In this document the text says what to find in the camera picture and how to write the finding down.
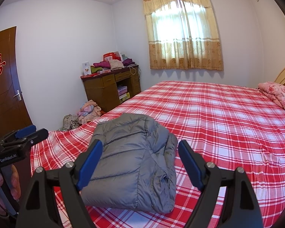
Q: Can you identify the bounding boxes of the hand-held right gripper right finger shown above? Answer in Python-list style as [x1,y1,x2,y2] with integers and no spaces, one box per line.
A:
[178,140,264,228]

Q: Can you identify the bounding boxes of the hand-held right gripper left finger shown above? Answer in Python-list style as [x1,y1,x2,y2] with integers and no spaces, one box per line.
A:
[15,139,104,228]

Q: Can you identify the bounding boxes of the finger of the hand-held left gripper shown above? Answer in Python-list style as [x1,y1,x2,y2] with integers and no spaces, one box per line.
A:
[1,128,49,151]
[2,125,36,145]

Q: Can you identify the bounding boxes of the grey puffer jacket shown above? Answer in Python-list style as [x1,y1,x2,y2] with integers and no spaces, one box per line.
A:
[81,113,178,214]

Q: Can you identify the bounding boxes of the pile of pastel clothes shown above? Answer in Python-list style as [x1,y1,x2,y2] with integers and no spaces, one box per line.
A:
[76,100,102,124]

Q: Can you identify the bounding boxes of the magenta folded clothes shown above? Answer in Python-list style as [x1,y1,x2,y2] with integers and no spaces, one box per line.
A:
[93,61,111,69]

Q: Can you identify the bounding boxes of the pale pink folded clothes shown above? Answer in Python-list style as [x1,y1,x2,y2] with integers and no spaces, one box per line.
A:
[109,59,125,70]

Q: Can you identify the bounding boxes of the purple folded clothes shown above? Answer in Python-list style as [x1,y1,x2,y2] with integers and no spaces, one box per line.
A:
[122,57,136,67]

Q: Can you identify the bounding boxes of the person's left hand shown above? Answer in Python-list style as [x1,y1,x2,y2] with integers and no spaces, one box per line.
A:
[0,165,21,219]

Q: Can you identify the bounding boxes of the dark wooden door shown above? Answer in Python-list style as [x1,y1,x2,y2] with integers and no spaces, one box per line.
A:
[0,26,36,176]

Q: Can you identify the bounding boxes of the patterned grey bag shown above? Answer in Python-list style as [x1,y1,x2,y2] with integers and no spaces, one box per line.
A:
[62,114,80,131]

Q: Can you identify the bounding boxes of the red plaid bed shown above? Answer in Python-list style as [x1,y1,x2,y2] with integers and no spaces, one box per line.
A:
[30,80,285,228]

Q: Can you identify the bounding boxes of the brown wooden desk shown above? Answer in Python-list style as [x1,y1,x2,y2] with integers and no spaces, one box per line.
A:
[80,65,142,113]

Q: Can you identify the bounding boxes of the red box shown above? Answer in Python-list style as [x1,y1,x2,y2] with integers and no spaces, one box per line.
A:
[103,52,121,62]

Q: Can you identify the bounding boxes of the pink floral folded quilt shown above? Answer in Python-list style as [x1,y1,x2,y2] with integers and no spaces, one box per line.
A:
[258,81,285,112]

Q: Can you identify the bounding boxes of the yellow window curtain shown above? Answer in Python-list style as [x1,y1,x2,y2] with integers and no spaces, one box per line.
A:
[142,0,224,71]

